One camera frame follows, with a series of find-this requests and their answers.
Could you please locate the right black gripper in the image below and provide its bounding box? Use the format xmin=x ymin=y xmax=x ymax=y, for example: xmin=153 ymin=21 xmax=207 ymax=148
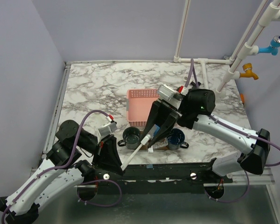
xmin=139 ymin=90 xmax=190 ymax=149

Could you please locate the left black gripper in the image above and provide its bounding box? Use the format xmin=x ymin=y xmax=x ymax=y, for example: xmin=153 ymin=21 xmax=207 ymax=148
xmin=76 ymin=131 xmax=126 ymax=175

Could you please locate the pink plastic basket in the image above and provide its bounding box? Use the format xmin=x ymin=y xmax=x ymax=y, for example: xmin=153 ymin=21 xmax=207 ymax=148
xmin=126 ymin=89 xmax=159 ymax=127

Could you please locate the dark blue mug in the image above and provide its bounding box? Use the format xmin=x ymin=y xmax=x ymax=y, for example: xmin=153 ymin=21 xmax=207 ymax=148
xmin=167 ymin=128 xmax=189 ymax=150

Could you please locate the dark green mug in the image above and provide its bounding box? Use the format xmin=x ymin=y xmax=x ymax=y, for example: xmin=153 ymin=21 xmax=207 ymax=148
xmin=118 ymin=127 xmax=141 ymax=150

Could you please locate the brown wooden oval tray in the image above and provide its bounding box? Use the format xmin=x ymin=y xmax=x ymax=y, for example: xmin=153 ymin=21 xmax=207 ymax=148
xmin=141 ymin=138 xmax=166 ymax=151

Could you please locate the blue toothpaste tube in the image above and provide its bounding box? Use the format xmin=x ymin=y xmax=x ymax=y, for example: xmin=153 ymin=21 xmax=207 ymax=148
xmin=152 ymin=125 xmax=160 ymax=135

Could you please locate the clear textured acrylic holder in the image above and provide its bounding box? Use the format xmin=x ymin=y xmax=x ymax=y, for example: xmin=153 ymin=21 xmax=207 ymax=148
xmin=152 ymin=138 xmax=168 ymax=150

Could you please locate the white capped toothbrush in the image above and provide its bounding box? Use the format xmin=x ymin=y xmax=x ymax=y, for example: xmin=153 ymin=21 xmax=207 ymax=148
xmin=147 ymin=146 xmax=154 ymax=154

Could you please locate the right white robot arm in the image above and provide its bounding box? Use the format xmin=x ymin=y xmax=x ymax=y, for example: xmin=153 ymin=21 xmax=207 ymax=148
xmin=140 ymin=85 xmax=270 ymax=183

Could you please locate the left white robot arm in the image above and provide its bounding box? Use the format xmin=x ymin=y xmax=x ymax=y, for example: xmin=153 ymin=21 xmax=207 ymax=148
xmin=0 ymin=116 xmax=124 ymax=224

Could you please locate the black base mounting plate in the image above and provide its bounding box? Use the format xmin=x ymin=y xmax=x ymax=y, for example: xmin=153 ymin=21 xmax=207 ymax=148
xmin=67 ymin=161 xmax=234 ymax=196

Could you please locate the orange object at edge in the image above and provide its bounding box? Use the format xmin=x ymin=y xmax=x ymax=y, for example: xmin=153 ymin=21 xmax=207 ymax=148
xmin=240 ymin=93 xmax=245 ymax=104

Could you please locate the yellow tap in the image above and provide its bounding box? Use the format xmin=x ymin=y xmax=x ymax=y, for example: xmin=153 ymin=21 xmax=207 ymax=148
xmin=240 ymin=63 xmax=259 ymax=80

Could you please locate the blue tap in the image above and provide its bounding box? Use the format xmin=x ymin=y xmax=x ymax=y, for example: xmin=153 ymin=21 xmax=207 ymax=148
xmin=258 ymin=35 xmax=280 ymax=56

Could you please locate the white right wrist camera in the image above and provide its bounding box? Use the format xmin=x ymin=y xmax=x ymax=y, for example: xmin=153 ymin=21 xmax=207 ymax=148
xmin=157 ymin=84 xmax=189 ymax=109

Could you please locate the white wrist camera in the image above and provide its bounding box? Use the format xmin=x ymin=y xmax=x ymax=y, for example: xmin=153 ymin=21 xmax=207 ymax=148
xmin=97 ymin=121 xmax=118 ymax=142
xmin=157 ymin=84 xmax=189 ymax=109

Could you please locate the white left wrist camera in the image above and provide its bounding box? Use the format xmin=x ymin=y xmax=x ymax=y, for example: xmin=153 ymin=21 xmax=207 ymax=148
xmin=97 ymin=121 xmax=118 ymax=142

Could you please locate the aluminium rail frame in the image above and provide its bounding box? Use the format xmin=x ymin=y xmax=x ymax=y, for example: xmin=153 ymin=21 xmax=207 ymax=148
xmin=38 ymin=63 xmax=71 ymax=165

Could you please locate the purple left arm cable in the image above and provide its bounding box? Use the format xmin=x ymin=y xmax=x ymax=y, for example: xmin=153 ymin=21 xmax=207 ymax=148
xmin=1 ymin=110 xmax=122 ymax=224

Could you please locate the white pvc pipe frame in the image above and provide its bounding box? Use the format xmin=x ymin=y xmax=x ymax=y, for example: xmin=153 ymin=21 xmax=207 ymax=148
xmin=173 ymin=0 xmax=280 ymax=100

